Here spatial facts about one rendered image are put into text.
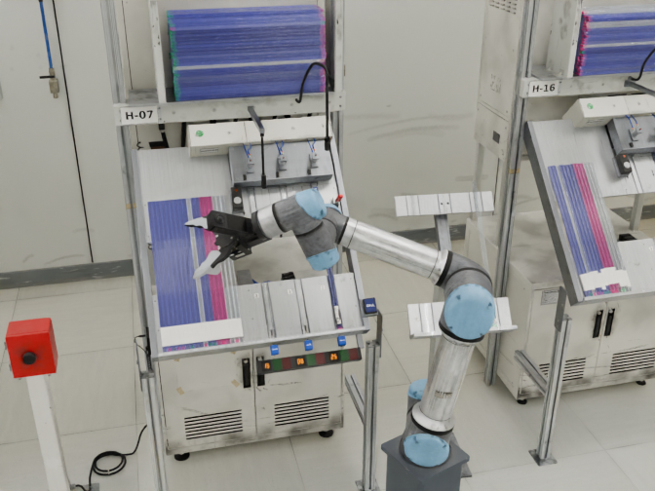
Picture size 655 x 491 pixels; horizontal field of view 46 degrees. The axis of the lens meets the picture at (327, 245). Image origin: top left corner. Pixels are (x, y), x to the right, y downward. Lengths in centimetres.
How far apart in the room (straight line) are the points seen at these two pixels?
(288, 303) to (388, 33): 214
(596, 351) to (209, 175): 178
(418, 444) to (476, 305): 43
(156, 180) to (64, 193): 172
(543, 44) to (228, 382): 174
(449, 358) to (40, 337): 129
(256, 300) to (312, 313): 19
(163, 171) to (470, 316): 126
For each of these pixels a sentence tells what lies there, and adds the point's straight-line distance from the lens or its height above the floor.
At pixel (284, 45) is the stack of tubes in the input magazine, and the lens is 260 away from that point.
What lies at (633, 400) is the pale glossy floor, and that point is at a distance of 366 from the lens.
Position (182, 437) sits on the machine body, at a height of 14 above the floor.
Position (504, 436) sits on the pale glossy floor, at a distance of 330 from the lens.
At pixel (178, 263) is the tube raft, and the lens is 253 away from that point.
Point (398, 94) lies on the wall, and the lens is 439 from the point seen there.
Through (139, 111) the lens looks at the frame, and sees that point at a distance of 263.
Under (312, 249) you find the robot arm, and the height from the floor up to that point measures 126.
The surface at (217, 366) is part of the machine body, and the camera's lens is 288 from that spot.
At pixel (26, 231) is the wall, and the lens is 443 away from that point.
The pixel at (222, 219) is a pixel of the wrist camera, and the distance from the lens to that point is 181.
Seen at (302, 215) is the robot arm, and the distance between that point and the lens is 179.
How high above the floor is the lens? 207
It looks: 26 degrees down
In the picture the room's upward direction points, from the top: straight up
